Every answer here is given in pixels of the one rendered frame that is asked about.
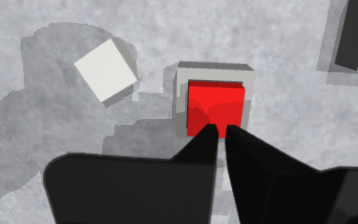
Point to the red button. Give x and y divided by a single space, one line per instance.
212 93

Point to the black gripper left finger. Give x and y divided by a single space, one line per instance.
112 189

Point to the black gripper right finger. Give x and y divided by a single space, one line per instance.
270 187

